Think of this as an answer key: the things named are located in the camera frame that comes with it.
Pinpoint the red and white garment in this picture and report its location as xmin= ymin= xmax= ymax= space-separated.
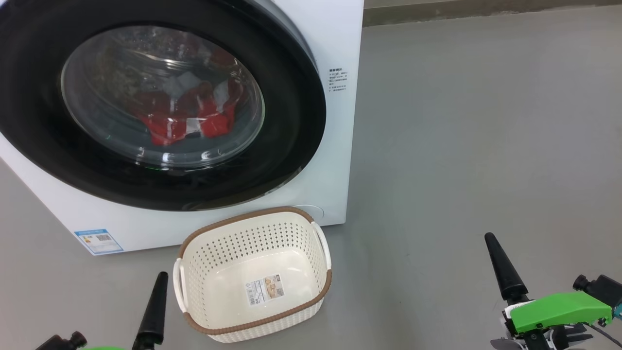
xmin=134 ymin=73 xmax=243 ymax=146

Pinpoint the black round glass washer door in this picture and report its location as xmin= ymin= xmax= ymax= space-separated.
xmin=0 ymin=0 xmax=327 ymax=212

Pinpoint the printed instruction label sticker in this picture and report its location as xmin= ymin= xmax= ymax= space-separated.
xmin=244 ymin=275 xmax=285 ymax=307

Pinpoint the thin black cable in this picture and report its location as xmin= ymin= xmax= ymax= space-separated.
xmin=590 ymin=323 xmax=622 ymax=348

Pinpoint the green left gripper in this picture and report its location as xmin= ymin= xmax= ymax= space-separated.
xmin=82 ymin=271 xmax=169 ymax=350

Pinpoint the blue energy label sticker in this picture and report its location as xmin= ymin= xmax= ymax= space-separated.
xmin=74 ymin=228 xmax=124 ymax=255

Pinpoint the white front-load washing machine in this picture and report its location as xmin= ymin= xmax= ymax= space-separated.
xmin=0 ymin=0 xmax=365 ymax=256

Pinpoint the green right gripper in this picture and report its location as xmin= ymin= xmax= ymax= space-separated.
xmin=484 ymin=232 xmax=614 ymax=350

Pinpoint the cream basket with brown rim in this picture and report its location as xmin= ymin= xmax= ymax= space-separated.
xmin=173 ymin=207 xmax=333 ymax=344

